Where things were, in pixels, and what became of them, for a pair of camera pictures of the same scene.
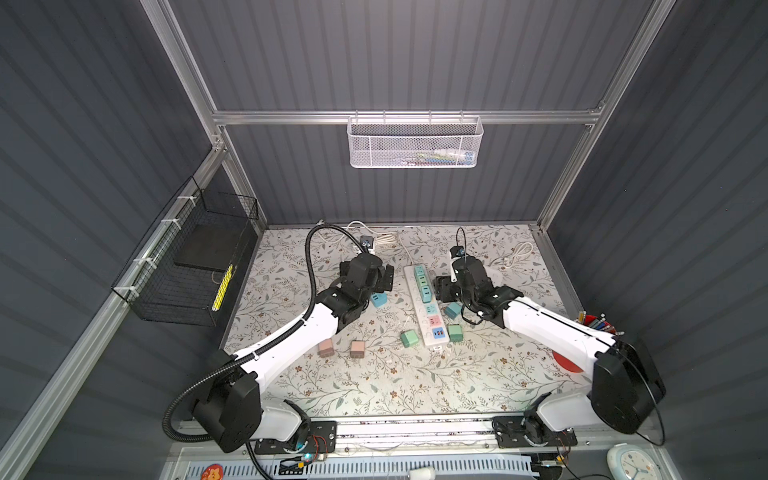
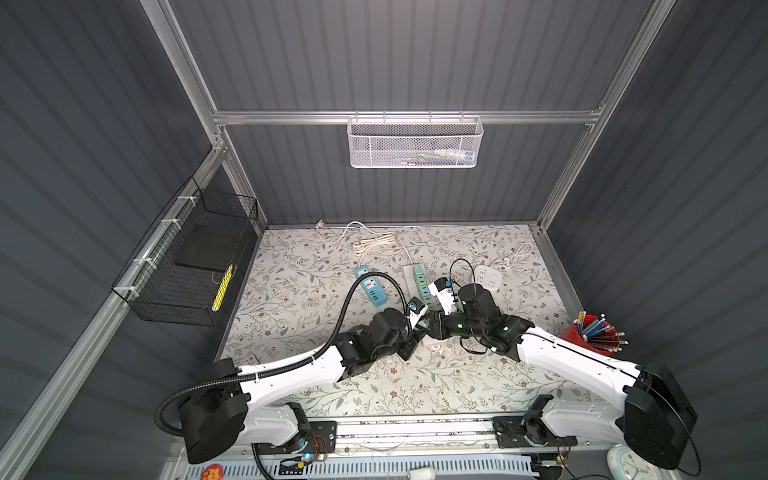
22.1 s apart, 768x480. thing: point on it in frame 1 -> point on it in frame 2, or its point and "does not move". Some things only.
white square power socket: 498,277 does not move
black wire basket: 177,270 does not move
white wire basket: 415,142 does not move
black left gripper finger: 389,275 -> 408,346
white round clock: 631,462 does not move
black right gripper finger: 445,289 -> 438,328
